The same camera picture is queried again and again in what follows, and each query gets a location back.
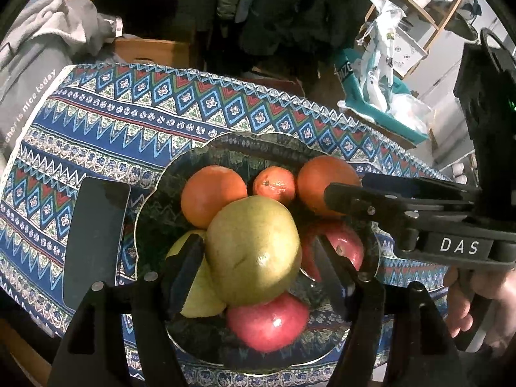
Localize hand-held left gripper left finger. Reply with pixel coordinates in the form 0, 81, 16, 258
47, 234, 206, 387

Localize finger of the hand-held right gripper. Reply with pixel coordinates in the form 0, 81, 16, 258
361, 173, 481, 201
324, 182, 473, 253

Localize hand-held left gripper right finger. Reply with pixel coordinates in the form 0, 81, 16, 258
313, 236, 470, 387

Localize red apple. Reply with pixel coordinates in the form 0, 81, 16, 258
226, 292, 311, 352
300, 221, 364, 282

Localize yellow-green apple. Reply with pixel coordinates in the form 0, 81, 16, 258
166, 230, 227, 318

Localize orange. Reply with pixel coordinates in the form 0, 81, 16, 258
297, 155, 362, 219
181, 165, 249, 229

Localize yellow-green pear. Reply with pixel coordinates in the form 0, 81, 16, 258
205, 195, 303, 306

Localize small tangerine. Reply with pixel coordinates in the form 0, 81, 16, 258
253, 166, 297, 207

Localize scalloped glass plate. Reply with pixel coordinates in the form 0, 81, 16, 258
134, 131, 382, 375

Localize person's right hand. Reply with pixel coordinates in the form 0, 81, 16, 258
442, 267, 516, 354

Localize white plastic bag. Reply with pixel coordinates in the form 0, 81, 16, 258
338, 0, 435, 134

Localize wooden shelf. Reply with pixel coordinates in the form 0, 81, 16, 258
364, 0, 471, 79

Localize patterned blue tablecloth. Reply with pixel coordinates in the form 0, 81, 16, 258
0, 64, 456, 385

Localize dark jacket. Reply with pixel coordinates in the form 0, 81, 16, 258
176, 0, 380, 91

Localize grey hoodie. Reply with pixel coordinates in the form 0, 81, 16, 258
0, 0, 124, 156

